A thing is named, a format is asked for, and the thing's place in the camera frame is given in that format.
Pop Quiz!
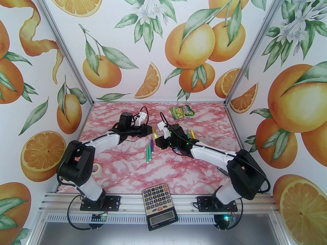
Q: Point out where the green snack packet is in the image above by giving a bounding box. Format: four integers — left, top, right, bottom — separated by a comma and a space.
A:
170, 105, 196, 120

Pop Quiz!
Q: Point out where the black calculator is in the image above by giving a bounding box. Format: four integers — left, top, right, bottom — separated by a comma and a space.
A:
142, 183, 178, 231

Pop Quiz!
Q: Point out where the small circuit board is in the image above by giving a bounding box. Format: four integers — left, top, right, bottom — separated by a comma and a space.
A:
91, 213, 108, 223

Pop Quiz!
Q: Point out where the black controller with green light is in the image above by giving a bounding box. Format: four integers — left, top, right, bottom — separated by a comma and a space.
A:
214, 214, 237, 231

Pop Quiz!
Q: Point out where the black camera cable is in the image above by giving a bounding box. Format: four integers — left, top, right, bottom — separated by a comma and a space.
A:
138, 106, 150, 125
160, 112, 172, 131

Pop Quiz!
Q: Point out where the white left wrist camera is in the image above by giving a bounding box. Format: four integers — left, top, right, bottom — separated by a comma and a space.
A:
134, 113, 148, 126

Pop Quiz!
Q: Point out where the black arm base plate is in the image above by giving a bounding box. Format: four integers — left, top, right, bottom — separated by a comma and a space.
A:
80, 195, 121, 211
196, 196, 238, 212

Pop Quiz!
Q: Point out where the aluminium front rail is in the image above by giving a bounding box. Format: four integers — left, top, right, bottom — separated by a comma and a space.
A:
38, 192, 281, 215

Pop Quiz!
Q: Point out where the aluminium frame post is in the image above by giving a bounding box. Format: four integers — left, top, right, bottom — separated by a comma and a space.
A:
33, 0, 94, 107
223, 0, 281, 108

